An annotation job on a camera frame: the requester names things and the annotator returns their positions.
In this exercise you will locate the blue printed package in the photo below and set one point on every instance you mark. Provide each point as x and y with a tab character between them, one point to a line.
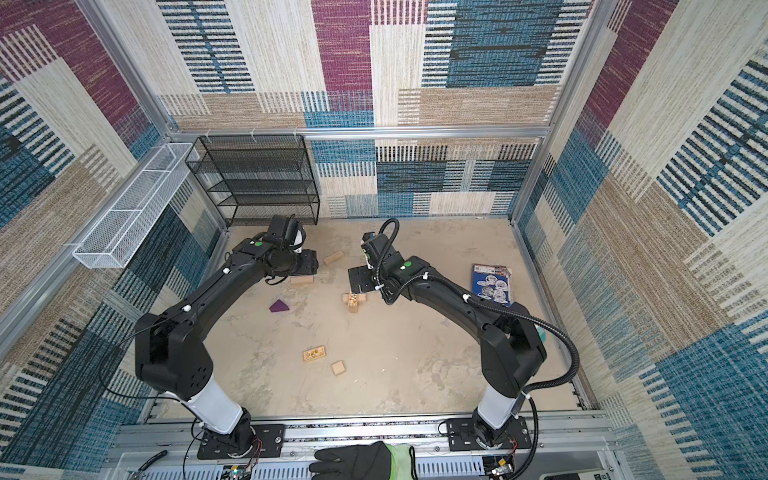
492	282

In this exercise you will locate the purple triangular block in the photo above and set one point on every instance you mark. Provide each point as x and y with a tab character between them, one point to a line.
279	306

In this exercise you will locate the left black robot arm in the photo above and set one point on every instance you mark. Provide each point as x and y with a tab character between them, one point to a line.
170	355

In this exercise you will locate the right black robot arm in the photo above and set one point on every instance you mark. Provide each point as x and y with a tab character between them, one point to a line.
511	347

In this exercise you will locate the white wire mesh basket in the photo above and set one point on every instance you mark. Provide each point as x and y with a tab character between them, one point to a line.
113	241

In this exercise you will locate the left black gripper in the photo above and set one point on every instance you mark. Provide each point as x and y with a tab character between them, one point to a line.
310	262

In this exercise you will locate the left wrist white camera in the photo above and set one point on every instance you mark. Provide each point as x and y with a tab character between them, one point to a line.
297	242

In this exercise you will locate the black and green glove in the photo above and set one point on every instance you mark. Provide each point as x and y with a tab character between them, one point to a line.
376	461

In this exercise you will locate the small square wood block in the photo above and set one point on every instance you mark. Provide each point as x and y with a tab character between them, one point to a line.
338	367

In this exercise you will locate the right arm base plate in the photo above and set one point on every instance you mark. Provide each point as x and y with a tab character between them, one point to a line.
462	435

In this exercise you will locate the dotted wood block front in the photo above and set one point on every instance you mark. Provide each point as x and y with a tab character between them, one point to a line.
314	353

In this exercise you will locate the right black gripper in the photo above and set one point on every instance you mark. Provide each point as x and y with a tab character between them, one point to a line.
363	273

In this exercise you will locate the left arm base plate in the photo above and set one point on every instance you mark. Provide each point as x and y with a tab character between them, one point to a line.
264	440

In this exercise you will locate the black wire shelf rack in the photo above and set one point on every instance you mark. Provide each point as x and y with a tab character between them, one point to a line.
251	178

